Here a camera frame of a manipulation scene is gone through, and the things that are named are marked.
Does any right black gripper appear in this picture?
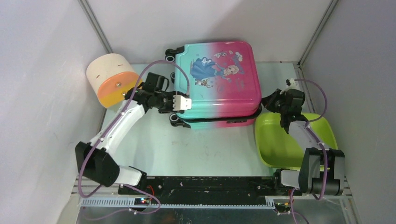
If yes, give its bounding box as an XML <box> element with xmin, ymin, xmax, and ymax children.
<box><xmin>260</xmin><ymin>89</ymin><xmax>288</xmax><ymax>115</ymax></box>

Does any pink teal cartoon suitcase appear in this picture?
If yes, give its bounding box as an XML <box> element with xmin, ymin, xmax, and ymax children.
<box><xmin>165</xmin><ymin>41</ymin><xmax>262</xmax><ymax>129</ymax></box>

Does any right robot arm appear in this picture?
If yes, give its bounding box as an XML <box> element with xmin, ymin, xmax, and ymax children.
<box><xmin>261</xmin><ymin>89</ymin><xmax>345</xmax><ymax>200</ymax></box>

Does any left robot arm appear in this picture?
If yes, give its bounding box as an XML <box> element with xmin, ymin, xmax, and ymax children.
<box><xmin>75</xmin><ymin>72</ymin><xmax>175</xmax><ymax>194</ymax></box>

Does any lime green plastic tray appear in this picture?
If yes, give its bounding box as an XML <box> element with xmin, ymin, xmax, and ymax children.
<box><xmin>255</xmin><ymin>112</ymin><xmax>338</xmax><ymax>170</ymax></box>

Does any cream orange cylindrical container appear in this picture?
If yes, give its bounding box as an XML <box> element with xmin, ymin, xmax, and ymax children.
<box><xmin>86</xmin><ymin>53</ymin><xmax>141</xmax><ymax>108</ymax></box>

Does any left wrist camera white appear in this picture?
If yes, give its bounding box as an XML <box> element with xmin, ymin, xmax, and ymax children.
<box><xmin>172</xmin><ymin>95</ymin><xmax>192</xmax><ymax>111</ymax></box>

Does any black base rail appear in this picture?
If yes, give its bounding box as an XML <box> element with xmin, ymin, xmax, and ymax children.
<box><xmin>137</xmin><ymin>175</ymin><xmax>292</xmax><ymax>206</ymax></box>

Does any grey cable duct strip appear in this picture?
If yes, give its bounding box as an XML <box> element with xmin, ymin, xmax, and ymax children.
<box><xmin>78</xmin><ymin>197</ymin><xmax>276</xmax><ymax>209</ymax></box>

